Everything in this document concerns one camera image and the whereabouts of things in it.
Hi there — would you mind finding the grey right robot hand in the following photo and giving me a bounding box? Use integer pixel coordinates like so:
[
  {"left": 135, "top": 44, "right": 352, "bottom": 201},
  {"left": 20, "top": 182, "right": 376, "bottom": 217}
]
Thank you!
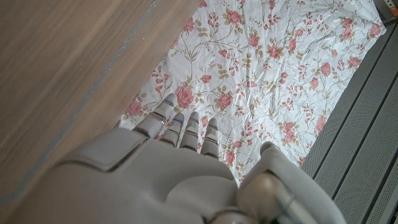
[{"left": 6, "top": 93, "right": 348, "bottom": 224}]

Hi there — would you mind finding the floral backdrop cloth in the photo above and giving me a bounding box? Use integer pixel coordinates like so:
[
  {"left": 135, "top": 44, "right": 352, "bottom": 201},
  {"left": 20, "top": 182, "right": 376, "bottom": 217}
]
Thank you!
[{"left": 119, "top": 0, "right": 387, "bottom": 184}]

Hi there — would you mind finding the grey perforated wall panel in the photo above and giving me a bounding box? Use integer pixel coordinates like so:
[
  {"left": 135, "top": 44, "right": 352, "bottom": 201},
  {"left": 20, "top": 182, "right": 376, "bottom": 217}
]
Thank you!
[{"left": 300, "top": 21, "right": 398, "bottom": 224}]

